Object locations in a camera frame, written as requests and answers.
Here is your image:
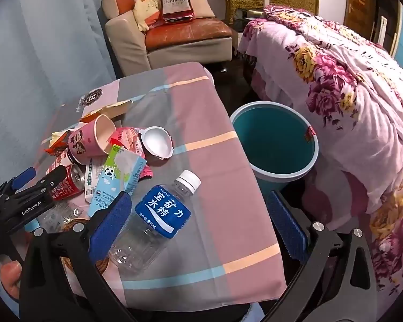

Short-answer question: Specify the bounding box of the brown round container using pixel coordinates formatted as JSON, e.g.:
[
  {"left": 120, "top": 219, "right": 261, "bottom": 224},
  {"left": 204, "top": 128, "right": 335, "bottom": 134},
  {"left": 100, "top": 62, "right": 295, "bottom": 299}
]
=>
[{"left": 59, "top": 218, "right": 115, "bottom": 277}]

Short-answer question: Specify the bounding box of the cream cake wrapper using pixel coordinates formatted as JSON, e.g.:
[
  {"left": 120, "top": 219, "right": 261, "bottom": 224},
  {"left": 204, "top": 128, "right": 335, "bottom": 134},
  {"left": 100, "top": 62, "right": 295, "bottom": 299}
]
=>
[{"left": 79, "top": 100, "right": 133, "bottom": 123}]

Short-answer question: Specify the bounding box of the white plastic lid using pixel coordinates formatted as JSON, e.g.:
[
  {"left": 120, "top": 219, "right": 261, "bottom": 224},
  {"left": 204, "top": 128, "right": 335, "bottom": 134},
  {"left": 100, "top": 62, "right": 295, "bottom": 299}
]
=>
[{"left": 139, "top": 126, "right": 174, "bottom": 160}]

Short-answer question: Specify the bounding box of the wooden door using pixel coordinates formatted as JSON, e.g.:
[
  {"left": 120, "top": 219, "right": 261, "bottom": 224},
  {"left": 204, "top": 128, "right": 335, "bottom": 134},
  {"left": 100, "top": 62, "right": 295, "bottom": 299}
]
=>
[{"left": 344, "top": 0, "right": 378, "bottom": 37}]

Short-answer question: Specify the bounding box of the pink floral bedspread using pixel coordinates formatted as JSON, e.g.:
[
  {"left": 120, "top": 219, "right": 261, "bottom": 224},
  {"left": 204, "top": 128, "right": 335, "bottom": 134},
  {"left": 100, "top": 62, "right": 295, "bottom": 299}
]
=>
[{"left": 238, "top": 5, "right": 403, "bottom": 306}]

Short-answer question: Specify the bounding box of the teal trash bin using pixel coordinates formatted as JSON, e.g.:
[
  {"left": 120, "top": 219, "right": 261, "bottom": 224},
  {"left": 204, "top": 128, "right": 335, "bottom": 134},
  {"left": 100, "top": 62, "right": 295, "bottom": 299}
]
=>
[{"left": 229, "top": 101, "right": 319, "bottom": 193}]

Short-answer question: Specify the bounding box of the clear plastic water bottle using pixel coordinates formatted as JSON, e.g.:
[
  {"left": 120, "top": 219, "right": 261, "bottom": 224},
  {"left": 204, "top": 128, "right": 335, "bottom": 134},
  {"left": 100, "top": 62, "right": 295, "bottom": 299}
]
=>
[{"left": 108, "top": 170, "right": 202, "bottom": 274}]

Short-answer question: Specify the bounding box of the beige cushion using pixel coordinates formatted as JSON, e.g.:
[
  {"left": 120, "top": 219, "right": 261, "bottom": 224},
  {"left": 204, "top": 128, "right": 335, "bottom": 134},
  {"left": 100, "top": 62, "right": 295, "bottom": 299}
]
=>
[{"left": 190, "top": 0, "right": 217, "bottom": 19}]

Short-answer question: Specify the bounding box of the orange snack wrapper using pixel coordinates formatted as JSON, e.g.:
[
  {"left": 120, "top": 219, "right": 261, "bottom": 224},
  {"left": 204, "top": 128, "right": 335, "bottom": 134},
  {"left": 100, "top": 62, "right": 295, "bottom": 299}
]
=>
[{"left": 44, "top": 139, "right": 69, "bottom": 156}]

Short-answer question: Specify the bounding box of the clear plastic bag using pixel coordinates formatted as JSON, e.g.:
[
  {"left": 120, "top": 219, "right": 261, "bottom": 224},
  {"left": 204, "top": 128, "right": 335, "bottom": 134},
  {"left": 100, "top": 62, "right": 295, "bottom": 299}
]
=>
[{"left": 37, "top": 201, "right": 88, "bottom": 233}]

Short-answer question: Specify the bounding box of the blue green milk carton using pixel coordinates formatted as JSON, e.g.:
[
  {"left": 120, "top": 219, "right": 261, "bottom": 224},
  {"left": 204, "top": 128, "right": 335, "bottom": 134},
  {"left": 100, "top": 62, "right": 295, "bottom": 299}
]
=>
[{"left": 84, "top": 144, "right": 147, "bottom": 217}]

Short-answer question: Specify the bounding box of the pale yellow cloth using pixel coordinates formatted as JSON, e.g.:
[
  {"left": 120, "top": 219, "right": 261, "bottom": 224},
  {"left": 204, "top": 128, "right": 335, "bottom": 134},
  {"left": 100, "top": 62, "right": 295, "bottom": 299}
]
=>
[{"left": 132, "top": 0, "right": 162, "bottom": 32}]

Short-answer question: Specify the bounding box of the person's left hand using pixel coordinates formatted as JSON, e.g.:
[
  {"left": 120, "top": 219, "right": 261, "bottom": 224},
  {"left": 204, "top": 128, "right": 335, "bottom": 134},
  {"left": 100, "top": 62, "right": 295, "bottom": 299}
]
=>
[{"left": 0, "top": 260, "right": 24, "bottom": 299}]

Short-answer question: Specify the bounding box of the red soda can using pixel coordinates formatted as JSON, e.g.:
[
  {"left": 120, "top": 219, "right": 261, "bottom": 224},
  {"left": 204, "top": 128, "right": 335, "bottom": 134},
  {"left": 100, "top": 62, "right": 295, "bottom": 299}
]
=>
[{"left": 46, "top": 164, "right": 86, "bottom": 202}]

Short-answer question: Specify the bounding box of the black side table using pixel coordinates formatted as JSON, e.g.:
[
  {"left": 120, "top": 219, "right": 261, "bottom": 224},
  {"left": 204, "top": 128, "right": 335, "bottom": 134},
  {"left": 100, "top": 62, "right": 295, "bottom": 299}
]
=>
[{"left": 233, "top": 7, "right": 266, "bottom": 52}]

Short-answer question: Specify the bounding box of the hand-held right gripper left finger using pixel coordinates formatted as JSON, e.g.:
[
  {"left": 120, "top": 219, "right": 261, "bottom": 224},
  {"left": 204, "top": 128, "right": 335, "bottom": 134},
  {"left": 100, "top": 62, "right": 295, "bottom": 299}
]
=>
[{"left": 18, "top": 191, "right": 135, "bottom": 322}]

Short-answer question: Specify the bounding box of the beige and brown sofa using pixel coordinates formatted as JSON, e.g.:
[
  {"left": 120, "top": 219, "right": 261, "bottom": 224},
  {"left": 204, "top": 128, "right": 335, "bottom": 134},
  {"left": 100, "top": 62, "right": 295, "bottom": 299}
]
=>
[{"left": 101, "top": 0, "right": 234, "bottom": 78}]

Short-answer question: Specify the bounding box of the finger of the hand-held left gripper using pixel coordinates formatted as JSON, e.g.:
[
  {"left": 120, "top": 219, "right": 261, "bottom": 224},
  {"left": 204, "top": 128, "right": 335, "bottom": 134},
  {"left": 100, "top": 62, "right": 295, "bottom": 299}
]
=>
[
  {"left": 0, "top": 167, "right": 37, "bottom": 194},
  {"left": 17, "top": 165, "right": 68, "bottom": 198}
]

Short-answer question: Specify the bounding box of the pink paper cup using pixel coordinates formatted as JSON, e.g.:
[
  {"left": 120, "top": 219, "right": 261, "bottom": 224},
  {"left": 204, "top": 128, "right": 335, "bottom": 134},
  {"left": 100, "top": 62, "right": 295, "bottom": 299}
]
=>
[{"left": 67, "top": 114, "right": 117, "bottom": 166}]

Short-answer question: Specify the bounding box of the pink snack wrapper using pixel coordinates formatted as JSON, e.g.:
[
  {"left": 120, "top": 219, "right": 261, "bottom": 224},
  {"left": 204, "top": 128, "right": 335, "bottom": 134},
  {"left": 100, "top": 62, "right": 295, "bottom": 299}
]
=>
[{"left": 109, "top": 126, "right": 153, "bottom": 178}]

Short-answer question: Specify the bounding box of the red white snack bag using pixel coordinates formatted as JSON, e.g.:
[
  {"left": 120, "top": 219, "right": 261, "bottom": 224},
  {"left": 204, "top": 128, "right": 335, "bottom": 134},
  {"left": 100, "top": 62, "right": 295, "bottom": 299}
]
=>
[{"left": 159, "top": 0, "right": 196, "bottom": 24}]

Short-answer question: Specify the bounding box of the checked tablecloth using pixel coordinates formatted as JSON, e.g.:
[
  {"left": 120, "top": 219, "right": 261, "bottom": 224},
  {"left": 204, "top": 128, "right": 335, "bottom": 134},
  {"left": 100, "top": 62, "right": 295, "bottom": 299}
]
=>
[{"left": 0, "top": 61, "right": 287, "bottom": 312}]

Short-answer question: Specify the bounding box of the white pole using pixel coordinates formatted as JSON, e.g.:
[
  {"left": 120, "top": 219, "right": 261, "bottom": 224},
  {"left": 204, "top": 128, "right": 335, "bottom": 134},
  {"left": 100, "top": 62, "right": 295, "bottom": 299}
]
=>
[{"left": 378, "top": 15, "right": 388, "bottom": 46}]

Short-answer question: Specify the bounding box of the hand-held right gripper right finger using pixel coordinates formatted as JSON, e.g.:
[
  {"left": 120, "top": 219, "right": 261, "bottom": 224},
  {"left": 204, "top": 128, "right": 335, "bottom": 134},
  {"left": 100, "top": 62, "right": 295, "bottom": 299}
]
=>
[{"left": 265, "top": 191, "right": 378, "bottom": 322}]

